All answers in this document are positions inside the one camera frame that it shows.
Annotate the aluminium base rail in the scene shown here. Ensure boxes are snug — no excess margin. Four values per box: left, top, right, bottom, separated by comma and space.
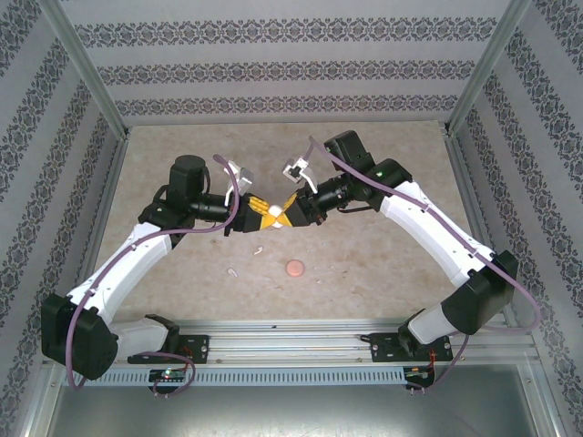
111, 318, 537, 365

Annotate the perforated grey cable duct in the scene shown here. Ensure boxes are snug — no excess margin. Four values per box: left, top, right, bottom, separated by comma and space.
97, 366, 406, 388

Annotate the grey metal panel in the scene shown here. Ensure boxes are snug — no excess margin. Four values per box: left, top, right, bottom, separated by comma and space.
13, 363, 570, 437

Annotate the purple cable loop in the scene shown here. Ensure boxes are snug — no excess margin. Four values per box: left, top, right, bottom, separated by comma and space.
152, 352, 198, 400

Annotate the aluminium frame post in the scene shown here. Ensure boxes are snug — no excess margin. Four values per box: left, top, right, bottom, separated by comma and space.
36, 0, 132, 140
442, 0, 533, 137

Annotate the aluminium side rail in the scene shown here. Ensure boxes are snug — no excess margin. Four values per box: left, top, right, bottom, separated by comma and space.
444, 131, 518, 329
63, 134, 133, 331

